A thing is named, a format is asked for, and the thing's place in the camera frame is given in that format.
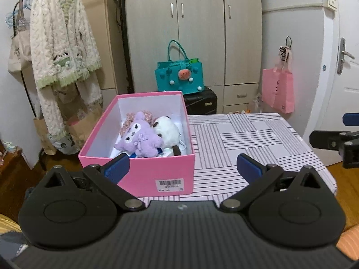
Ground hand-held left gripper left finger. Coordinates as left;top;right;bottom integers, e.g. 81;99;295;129
36;154;146;210

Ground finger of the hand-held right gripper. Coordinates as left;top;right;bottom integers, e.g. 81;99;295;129
343;113;359;126
309;130;359;169

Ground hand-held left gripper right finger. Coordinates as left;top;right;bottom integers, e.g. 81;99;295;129
219;154;328;212

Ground pink cardboard box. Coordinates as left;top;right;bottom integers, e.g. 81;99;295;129
78;91;196;197

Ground purple plush toy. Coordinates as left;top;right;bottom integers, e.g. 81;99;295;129
114;111;164;158

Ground pink flower plush toy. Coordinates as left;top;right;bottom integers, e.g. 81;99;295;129
123;110;154;135

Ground white plush toy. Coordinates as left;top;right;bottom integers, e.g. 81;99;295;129
153;116;186;156

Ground white door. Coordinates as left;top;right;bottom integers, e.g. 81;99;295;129
320;0;359;166

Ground striped tablecloth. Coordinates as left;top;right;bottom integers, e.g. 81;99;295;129
137;113;337;204

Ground brown paper bag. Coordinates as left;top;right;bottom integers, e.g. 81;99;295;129
33;116;58;155
65;105;103;149

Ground pink tote bag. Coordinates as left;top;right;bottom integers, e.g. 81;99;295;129
262;46;295;114

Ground black suitcase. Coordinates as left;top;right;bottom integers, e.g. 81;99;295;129
183;86;218;115

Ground orange striped cloth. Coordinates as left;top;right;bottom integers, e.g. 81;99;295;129
335;224;359;261

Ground teal felt handbag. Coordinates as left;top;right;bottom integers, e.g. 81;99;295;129
154;40;205;94

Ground black clothes rack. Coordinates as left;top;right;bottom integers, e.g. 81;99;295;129
15;0;47;171

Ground beige wardrobe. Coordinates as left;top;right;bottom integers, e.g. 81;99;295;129
125;0;263;114

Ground cream fuzzy cardigan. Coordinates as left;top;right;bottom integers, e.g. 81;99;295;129
29;0;102;90

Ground beige tall cabinet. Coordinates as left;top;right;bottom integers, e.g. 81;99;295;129
36;0;127;96

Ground beige canvas tote bag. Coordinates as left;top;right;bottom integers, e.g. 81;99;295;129
7;14;33;75

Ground metal door handle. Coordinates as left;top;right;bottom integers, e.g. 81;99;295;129
338;37;356;75

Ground blue wire hangers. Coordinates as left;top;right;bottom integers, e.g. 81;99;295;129
5;0;31;30

